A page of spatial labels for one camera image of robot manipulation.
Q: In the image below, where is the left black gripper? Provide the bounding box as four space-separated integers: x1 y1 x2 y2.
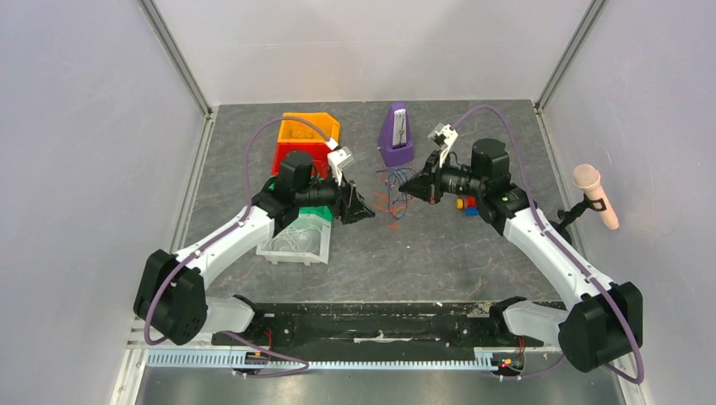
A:
296 165 374 224

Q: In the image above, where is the purple metronome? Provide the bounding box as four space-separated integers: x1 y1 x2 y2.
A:
377 102 415 167

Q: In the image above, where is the white wire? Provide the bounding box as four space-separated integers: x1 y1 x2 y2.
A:
265 223 323 256

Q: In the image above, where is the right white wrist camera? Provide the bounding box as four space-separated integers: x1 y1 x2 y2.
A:
428 123 458 167

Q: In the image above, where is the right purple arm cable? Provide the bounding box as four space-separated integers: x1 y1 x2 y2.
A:
452 104 645 386

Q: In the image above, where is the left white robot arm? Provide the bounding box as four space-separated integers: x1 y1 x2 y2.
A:
133 147 375 346

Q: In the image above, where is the red plastic bin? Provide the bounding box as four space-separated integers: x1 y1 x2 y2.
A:
271 142 335 179

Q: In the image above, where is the pink microphone on stand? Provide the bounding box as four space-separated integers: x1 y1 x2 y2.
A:
560 164 620 230

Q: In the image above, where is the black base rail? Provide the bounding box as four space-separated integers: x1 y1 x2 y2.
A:
240 301 543 362

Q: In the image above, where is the orange plastic bin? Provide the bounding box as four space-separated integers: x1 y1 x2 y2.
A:
277 111 341 143

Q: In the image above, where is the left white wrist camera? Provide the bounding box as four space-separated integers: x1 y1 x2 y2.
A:
326 138 355 186

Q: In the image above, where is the green plastic bin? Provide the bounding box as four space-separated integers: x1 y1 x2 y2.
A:
265 176 334 223

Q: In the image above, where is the toy brick stack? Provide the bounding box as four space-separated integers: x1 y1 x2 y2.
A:
455 196 479 217

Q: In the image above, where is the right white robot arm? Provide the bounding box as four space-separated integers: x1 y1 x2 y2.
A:
399 138 645 384

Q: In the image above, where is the coloured wire bundle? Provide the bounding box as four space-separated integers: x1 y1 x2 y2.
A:
372 165 418 231

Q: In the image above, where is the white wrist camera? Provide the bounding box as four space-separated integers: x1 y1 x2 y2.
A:
326 138 355 186
428 123 458 167

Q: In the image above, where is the clear white plastic bin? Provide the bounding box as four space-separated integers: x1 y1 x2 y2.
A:
255 214 332 266

